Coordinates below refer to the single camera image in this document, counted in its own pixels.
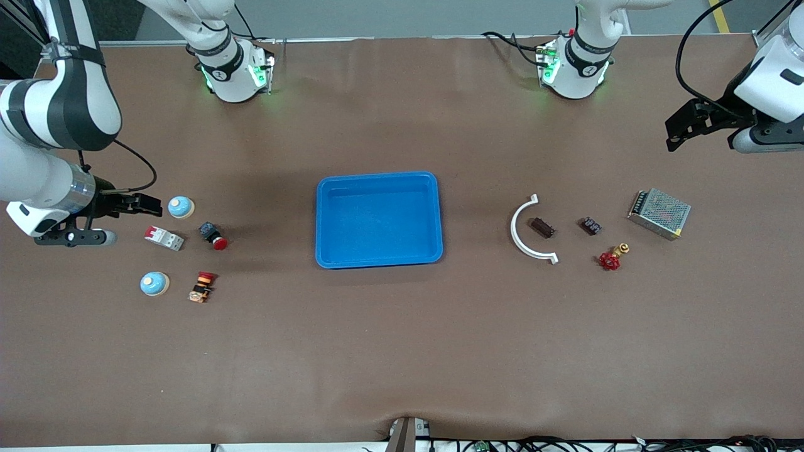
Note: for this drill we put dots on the blue bell orange button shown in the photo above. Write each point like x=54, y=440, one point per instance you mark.
x=181, y=206
x=154, y=284

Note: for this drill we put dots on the small black connector block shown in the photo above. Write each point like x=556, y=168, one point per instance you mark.
x=590, y=226

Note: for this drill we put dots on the dark brown small block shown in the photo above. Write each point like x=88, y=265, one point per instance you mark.
x=544, y=227

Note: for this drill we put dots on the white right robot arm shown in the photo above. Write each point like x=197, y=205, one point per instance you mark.
x=75, y=107

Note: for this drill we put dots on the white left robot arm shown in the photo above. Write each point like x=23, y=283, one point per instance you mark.
x=578, y=69

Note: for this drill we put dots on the white red circuit breaker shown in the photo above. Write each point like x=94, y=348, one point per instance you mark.
x=164, y=238

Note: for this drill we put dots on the red emergency stop button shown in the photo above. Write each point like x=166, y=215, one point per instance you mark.
x=218, y=242

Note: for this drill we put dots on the metal mesh power supply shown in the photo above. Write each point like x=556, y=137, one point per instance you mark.
x=659, y=213

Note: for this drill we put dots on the blue plastic tray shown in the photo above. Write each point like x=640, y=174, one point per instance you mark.
x=389, y=232

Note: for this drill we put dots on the small green circuit board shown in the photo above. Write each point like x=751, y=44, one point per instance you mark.
x=480, y=447

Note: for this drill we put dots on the aluminium frame post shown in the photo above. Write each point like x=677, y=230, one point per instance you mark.
x=763, y=39

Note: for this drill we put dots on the red orange selector switch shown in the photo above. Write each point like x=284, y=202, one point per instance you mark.
x=202, y=287

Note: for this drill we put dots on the metal table edge bracket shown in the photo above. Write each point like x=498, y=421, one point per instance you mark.
x=405, y=436

